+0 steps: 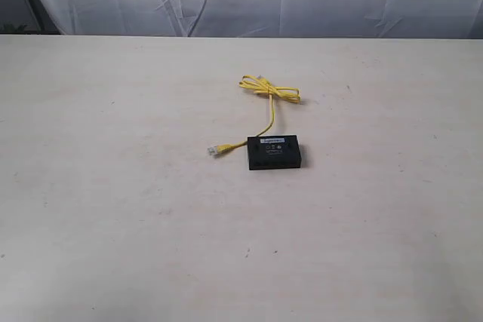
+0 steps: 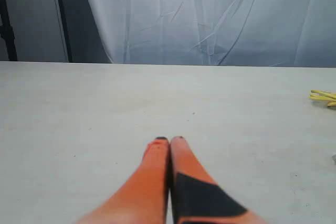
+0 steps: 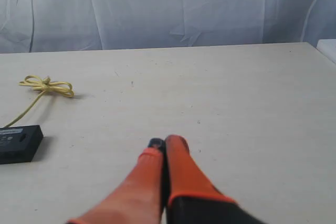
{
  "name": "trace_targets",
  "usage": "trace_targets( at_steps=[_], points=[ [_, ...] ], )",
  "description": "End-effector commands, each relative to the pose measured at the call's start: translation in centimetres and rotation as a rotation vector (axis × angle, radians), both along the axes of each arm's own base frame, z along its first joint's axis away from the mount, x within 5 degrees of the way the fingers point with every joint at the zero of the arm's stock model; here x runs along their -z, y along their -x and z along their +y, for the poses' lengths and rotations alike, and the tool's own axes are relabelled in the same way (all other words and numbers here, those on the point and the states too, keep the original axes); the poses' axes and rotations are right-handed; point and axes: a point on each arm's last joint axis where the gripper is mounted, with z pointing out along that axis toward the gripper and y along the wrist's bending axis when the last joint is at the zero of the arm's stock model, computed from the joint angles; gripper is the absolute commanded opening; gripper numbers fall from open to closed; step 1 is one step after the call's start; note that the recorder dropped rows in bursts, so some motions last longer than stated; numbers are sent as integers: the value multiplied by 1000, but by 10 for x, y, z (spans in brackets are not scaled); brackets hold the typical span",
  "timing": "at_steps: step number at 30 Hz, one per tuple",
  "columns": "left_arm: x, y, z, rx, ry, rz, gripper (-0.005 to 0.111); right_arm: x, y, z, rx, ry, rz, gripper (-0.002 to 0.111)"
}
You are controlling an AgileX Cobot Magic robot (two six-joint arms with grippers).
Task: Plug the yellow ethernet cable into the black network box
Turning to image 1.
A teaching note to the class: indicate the green plant leaves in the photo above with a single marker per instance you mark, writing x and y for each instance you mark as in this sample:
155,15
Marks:
10,28

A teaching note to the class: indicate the black network switch box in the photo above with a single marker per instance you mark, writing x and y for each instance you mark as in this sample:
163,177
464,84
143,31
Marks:
273,152

